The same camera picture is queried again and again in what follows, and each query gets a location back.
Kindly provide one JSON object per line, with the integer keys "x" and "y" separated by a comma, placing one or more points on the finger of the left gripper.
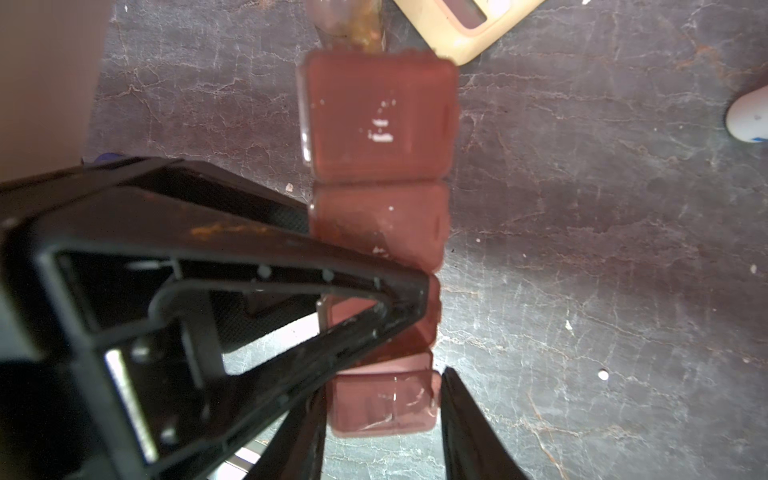
{"x": 157, "y": 314}

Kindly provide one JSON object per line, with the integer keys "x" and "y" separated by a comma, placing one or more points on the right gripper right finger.
{"x": 471, "y": 448}

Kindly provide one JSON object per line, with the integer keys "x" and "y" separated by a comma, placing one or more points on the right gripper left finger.
{"x": 297, "y": 449}

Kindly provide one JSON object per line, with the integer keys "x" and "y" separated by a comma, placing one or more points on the brown weekly pill organizer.
{"x": 378, "y": 131}

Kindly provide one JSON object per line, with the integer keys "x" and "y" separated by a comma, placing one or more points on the clear amber pill bottle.
{"x": 348, "y": 24}

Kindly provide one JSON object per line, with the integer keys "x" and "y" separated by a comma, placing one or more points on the yellow calculator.
{"x": 460, "y": 30}

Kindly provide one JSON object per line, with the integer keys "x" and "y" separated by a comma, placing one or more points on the white pill bottle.
{"x": 746, "y": 119}

